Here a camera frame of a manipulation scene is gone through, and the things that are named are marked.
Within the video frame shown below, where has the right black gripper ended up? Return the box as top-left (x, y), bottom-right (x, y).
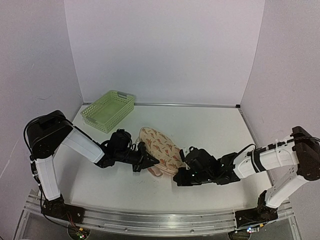
top-left (174, 167), bottom-right (214, 187)

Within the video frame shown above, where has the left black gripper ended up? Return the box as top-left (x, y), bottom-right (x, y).
top-left (115, 144), bottom-right (160, 173)

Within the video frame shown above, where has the floral mesh laundry bag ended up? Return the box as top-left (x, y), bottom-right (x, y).
top-left (138, 127), bottom-right (186, 176)

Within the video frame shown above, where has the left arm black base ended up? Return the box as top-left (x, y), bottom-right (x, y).
top-left (40, 194), bottom-right (85, 227)

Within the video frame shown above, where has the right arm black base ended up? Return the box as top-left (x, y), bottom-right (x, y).
top-left (235, 190), bottom-right (278, 230)

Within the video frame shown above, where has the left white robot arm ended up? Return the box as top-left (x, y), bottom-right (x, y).
top-left (23, 110), bottom-right (159, 219)

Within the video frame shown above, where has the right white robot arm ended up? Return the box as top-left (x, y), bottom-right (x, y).
top-left (173, 126), bottom-right (320, 222)

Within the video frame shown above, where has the pink bra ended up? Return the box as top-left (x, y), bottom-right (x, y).
top-left (147, 166), bottom-right (164, 178)

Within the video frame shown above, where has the green plastic basket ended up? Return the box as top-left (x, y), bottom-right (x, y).
top-left (80, 90), bottom-right (136, 134)

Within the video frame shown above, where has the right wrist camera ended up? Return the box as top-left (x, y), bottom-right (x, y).
top-left (179, 146), bottom-right (194, 158)

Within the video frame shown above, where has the aluminium front rail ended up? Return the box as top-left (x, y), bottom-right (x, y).
top-left (13, 190), bottom-right (302, 240)

